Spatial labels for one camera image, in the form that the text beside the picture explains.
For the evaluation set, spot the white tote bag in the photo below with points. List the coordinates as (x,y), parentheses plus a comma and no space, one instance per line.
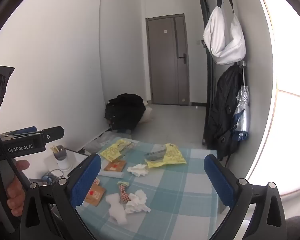
(222,37)

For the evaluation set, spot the white foam piece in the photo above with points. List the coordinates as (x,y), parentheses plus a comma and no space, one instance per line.
(116,210)

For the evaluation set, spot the black framed glass door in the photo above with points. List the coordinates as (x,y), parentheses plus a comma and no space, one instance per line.
(210,80)

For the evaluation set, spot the brown sachet with red heart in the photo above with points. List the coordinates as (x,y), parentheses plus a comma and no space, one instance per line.
(115,165)
(96,195)

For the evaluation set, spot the black jacket pile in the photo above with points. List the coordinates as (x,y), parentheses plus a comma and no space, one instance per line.
(125,110)

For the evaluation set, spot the white foam roll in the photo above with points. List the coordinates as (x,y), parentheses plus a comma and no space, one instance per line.
(112,174)

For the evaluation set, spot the black backpack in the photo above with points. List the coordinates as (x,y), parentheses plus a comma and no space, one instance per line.
(222,105)

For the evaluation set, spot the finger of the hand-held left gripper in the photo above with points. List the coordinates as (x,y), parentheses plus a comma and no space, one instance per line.
(55,133)
(22,130)

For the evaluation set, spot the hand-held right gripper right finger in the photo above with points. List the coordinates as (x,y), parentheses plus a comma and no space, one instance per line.
(220,180)

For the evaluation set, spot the white and grey chopstick holder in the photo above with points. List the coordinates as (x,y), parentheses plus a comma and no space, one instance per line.
(63,163)

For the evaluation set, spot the teal checked tablecloth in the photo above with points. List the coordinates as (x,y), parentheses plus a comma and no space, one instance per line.
(177,192)

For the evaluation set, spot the yellow clear bread bag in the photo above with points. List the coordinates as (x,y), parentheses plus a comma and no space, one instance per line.
(112,151)
(172,155)

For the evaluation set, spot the person's left hand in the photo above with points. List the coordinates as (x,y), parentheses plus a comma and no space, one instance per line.
(16,190)

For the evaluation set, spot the silver folded umbrella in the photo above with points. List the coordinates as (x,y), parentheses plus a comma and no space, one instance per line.
(241,110)

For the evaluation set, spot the white tissue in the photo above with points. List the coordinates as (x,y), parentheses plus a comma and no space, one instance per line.
(137,202)
(138,170)

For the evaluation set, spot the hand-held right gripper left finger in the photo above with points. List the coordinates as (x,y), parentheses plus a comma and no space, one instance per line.
(87,177)

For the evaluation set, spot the grey door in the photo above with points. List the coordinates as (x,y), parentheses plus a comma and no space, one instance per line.
(162,67)

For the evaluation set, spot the bundle of wooden chopsticks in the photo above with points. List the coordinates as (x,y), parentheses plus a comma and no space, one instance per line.
(54,149)

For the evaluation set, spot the white cloth bundle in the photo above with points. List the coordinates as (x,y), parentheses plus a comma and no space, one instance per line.
(147,115)

